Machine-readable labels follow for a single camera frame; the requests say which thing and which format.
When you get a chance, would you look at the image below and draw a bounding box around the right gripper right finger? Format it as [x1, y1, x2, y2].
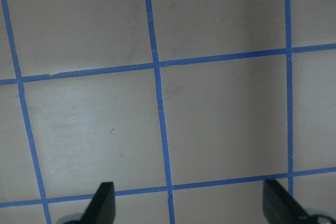
[262, 179, 309, 224]

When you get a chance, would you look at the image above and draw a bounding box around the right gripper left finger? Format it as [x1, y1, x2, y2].
[79, 182, 116, 224]

